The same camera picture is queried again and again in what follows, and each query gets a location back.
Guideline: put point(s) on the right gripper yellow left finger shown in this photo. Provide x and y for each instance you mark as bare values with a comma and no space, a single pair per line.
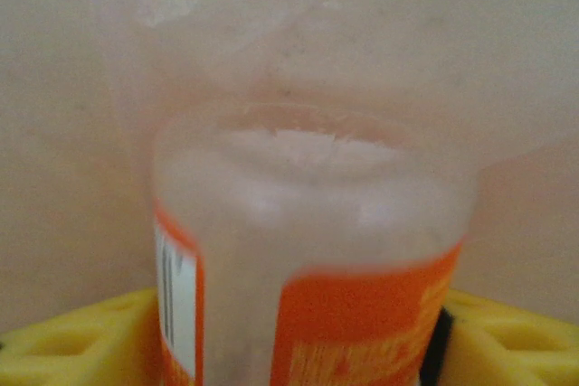
68,350

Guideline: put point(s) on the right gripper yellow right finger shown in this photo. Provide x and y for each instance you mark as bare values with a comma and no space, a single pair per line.
511,350

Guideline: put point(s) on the orange label clear bottle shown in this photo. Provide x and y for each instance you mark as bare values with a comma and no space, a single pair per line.
339,313

